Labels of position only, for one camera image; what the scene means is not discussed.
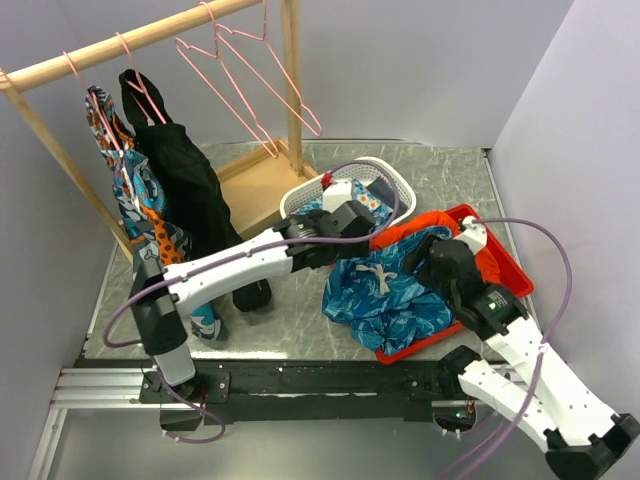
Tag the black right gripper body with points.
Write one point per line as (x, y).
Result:
(424, 271)

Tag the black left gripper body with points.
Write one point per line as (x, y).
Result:
(358, 250)

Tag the blue shark print shorts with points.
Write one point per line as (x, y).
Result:
(383, 307)

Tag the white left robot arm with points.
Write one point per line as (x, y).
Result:
(163, 295)

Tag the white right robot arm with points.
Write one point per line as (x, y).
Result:
(580, 436)

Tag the blue floral shorts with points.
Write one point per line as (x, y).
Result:
(308, 197)

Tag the black sport shorts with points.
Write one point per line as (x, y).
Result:
(190, 184)

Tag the orange blue patterned shorts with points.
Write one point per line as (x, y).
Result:
(140, 197)

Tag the dark navy folded garment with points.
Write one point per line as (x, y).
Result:
(383, 191)

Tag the white perforated plastic basket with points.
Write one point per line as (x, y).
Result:
(367, 169)

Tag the red plastic tray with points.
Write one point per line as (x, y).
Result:
(512, 277)

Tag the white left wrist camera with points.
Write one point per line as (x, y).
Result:
(335, 192)

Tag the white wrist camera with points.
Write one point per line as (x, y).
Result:
(335, 192)
(473, 234)

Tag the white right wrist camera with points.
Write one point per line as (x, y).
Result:
(473, 234)

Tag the empty pink wire hanger front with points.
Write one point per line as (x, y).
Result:
(210, 67)

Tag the pink wire hanger with black shorts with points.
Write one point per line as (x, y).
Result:
(139, 86)

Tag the pink wire hanger far left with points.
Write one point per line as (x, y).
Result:
(93, 101)

